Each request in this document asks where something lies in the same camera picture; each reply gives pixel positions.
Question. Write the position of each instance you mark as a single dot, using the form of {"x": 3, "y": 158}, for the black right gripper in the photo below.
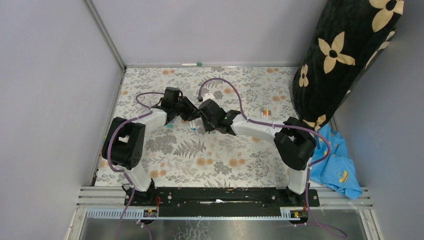
{"x": 207, "y": 128}

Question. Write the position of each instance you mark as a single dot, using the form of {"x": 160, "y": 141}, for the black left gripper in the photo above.
{"x": 192, "y": 110}

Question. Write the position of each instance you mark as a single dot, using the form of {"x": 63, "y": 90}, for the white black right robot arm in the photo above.
{"x": 292, "y": 140}

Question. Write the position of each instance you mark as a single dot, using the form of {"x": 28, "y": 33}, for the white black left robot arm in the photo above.
{"x": 124, "y": 142}

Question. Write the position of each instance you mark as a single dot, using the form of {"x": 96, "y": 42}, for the white marker on ledge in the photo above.
{"x": 194, "y": 64}

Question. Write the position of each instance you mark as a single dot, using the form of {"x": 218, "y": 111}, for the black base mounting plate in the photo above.
{"x": 215, "y": 198}

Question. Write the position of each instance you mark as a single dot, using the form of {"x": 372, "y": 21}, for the blue patterned cloth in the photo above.
{"x": 336, "y": 172}

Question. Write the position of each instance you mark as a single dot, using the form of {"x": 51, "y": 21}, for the black floral cushion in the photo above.
{"x": 348, "y": 35}

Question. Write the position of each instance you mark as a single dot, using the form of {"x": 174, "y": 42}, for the grey slotted cable duct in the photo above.
{"x": 188, "y": 214}

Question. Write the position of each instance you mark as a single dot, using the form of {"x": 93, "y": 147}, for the aluminium frame rails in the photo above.
{"x": 96, "y": 196}

